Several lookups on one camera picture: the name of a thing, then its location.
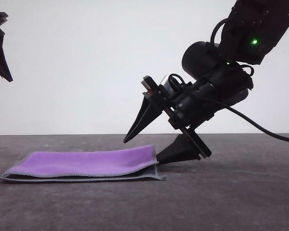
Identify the grey table cloth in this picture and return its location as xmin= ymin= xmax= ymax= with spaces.
xmin=0 ymin=133 xmax=289 ymax=231

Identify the purple towel with grey hem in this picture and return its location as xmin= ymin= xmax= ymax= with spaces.
xmin=0 ymin=144 xmax=167 ymax=184

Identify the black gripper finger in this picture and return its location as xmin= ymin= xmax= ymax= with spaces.
xmin=158 ymin=134 xmax=200 ymax=166
xmin=123 ymin=94 xmax=163 ymax=143
xmin=0 ymin=26 xmax=13 ymax=82

